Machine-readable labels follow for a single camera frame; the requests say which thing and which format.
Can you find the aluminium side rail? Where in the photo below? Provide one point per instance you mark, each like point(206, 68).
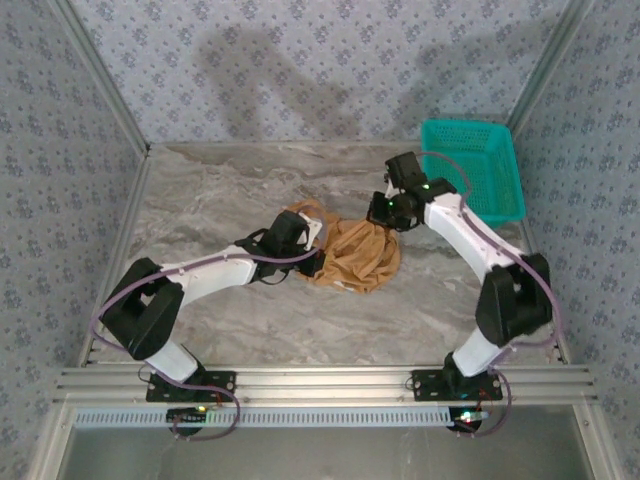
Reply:
point(531, 245)
point(130, 220)

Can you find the aluminium frame leg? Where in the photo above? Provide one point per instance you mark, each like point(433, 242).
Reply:
point(592, 440)
point(50, 440)

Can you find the orange t-shirt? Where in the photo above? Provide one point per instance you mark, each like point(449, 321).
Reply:
point(360, 250)

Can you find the aluminium corner post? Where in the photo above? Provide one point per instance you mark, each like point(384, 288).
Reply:
point(550, 65)
point(105, 75)

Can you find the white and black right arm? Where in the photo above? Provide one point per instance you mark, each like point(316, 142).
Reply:
point(460, 225)

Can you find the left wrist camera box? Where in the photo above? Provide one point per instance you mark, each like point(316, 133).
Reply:
point(287, 230)

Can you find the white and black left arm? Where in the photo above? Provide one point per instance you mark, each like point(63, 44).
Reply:
point(215, 270)

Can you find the black controller board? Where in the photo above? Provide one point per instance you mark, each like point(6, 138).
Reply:
point(467, 417)
point(185, 416)

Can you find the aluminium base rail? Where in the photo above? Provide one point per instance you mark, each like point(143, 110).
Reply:
point(325, 385)

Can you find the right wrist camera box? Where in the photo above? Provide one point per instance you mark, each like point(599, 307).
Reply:
point(405, 170)

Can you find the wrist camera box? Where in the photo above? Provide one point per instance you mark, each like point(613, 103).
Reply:
point(287, 230)
point(405, 170)

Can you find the teal plastic basket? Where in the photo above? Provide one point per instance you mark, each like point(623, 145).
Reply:
point(490, 165)

